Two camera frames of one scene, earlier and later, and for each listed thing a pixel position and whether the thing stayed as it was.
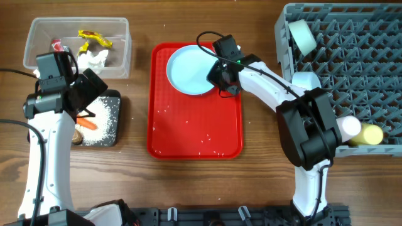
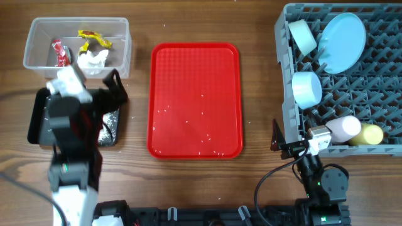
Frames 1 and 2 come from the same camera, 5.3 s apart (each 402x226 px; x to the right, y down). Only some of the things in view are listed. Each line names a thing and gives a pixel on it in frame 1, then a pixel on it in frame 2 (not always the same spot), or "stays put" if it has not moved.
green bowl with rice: (303, 36) stays put
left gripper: (86, 102) -> (105, 95)
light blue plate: (188, 69) -> (342, 43)
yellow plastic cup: (370, 134) stays put
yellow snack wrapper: (85, 34) stays put
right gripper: (211, 77) -> (279, 143)
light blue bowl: (307, 80) stays put
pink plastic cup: (348, 126) stays put
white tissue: (88, 59) stays put
